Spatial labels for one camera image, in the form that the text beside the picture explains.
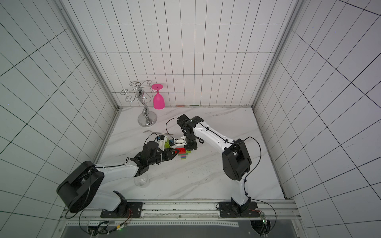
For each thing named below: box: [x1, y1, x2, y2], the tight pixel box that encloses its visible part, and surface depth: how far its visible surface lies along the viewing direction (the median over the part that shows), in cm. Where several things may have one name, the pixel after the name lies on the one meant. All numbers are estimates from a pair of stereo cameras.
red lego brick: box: [175, 147, 187, 155], surface depth 86 cm
